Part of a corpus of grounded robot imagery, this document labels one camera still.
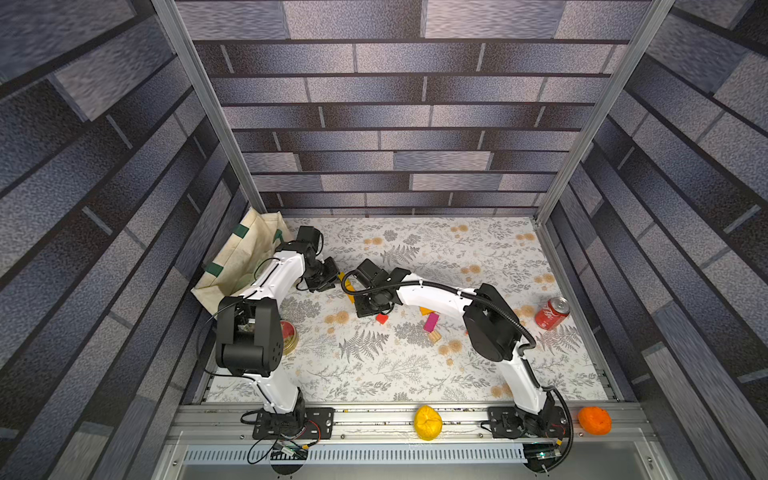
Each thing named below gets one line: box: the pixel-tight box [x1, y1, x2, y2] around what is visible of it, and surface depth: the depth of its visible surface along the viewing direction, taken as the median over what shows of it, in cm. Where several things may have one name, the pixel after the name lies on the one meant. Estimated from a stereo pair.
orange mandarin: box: [578, 406, 613, 436], surface depth 72 cm
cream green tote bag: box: [191, 206, 293, 316], surface depth 91 cm
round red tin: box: [280, 320, 299, 355], surface depth 87 cm
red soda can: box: [535, 296, 571, 331], surface depth 85 cm
